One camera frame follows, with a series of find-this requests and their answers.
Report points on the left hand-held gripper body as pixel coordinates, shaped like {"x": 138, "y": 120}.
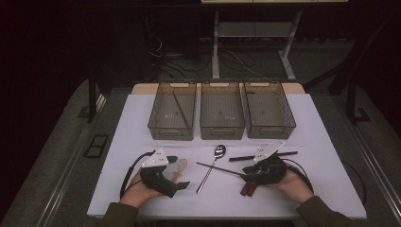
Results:
{"x": 159, "y": 183}

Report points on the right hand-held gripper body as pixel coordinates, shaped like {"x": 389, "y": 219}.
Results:
{"x": 269, "y": 171}

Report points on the black chopstick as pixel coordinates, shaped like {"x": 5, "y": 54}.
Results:
{"x": 241, "y": 158}

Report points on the metal spoon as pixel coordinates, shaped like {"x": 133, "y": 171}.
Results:
{"x": 219, "y": 151}

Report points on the smoky transparent plastic bin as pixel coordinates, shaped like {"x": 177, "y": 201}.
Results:
{"x": 268, "y": 112}
{"x": 164, "y": 113}
{"x": 222, "y": 113}

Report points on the person's left hand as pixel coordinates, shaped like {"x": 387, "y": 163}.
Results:
{"x": 135, "y": 195}

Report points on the person's right hand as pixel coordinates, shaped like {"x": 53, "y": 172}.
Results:
{"x": 296, "y": 186}

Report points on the white table mat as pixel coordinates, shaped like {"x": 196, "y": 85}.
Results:
{"x": 132, "y": 132}

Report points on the wooden table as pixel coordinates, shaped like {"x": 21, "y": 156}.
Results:
{"x": 142, "y": 89}

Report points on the black metal stand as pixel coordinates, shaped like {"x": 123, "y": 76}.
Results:
{"x": 92, "y": 101}
{"x": 351, "y": 101}

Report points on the aluminium floor rail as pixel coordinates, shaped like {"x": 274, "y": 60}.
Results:
{"x": 376, "y": 170}
{"x": 67, "y": 176}

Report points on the grey metal desk frame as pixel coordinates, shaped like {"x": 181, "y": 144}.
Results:
{"x": 253, "y": 29}

